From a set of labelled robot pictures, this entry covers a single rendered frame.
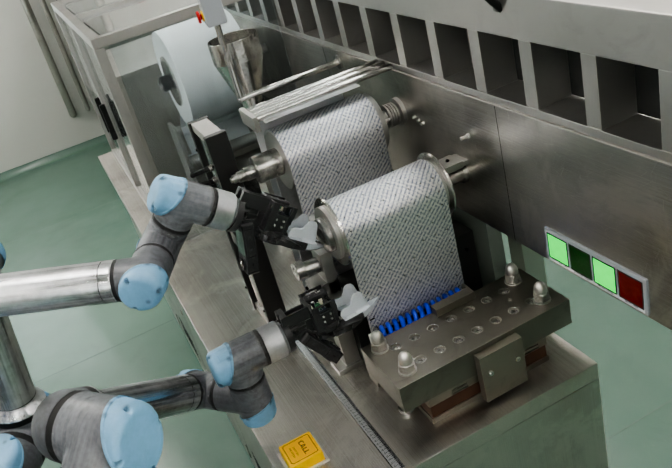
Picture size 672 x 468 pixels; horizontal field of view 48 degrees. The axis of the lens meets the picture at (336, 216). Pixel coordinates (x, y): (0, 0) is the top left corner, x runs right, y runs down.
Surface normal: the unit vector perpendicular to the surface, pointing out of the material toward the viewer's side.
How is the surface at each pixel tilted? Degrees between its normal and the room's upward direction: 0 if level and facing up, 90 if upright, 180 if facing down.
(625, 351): 0
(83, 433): 36
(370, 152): 92
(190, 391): 74
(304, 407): 0
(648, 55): 90
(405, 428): 0
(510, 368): 90
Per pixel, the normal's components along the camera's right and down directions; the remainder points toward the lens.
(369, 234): 0.41, 0.33
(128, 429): 0.89, -0.11
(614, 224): -0.88, 0.39
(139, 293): 0.00, 0.47
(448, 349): -0.24, -0.86
